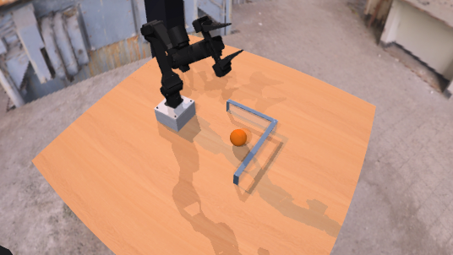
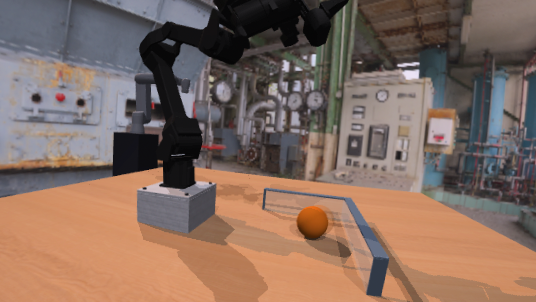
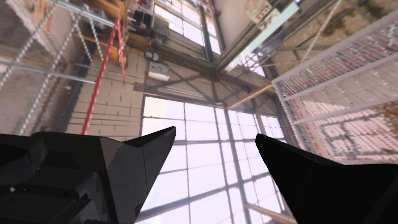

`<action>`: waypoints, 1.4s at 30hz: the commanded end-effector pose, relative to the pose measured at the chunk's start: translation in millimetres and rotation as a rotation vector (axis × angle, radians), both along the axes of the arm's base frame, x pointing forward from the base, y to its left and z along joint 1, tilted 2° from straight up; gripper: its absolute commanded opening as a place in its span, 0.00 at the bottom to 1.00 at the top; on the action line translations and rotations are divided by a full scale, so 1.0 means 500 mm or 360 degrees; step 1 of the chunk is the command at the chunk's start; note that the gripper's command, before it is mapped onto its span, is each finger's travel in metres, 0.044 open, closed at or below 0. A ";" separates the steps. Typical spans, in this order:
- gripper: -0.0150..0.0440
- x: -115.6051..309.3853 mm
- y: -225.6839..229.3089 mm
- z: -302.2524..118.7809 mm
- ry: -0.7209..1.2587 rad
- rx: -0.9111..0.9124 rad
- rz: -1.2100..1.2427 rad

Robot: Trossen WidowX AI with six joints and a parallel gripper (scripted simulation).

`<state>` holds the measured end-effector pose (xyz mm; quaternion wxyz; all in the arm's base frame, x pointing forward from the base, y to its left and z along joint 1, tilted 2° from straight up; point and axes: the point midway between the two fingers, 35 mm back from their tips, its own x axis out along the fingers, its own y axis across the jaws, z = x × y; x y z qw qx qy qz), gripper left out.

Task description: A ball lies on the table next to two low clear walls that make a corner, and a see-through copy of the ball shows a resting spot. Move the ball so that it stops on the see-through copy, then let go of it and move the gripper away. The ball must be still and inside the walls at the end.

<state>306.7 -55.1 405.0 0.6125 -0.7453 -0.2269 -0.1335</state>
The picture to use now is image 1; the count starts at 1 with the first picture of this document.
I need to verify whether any clear l-shaped low wall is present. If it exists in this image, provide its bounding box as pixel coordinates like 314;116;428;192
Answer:
227;102;278;185

